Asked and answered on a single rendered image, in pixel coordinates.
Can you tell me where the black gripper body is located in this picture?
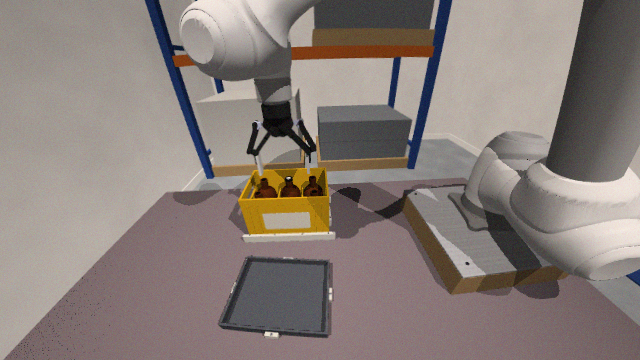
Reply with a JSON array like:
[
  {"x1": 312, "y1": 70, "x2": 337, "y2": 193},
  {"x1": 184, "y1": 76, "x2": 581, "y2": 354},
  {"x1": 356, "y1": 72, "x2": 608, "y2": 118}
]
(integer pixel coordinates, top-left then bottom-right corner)
[{"x1": 261, "y1": 101, "x2": 294, "y2": 137}]

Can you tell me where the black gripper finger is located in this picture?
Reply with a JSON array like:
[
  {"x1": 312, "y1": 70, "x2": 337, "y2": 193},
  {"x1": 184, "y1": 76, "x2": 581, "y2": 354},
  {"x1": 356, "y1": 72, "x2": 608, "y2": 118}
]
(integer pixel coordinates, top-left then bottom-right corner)
[
  {"x1": 280, "y1": 118, "x2": 316, "y2": 174},
  {"x1": 246, "y1": 120, "x2": 275, "y2": 176}
]

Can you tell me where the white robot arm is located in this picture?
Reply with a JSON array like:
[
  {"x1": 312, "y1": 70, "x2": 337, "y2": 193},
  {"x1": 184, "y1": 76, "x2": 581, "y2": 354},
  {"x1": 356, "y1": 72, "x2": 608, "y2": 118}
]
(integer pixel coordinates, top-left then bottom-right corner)
[{"x1": 179, "y1": 0, "x2": 640, "y2": 281}]

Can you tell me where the yellow divided crate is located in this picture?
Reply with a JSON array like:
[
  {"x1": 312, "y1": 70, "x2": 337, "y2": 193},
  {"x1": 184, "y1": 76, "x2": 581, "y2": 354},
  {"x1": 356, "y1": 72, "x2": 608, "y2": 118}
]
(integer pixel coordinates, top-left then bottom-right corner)
[{"x1": 238, "y1": 168, "x2": 329, "y2": 234}]

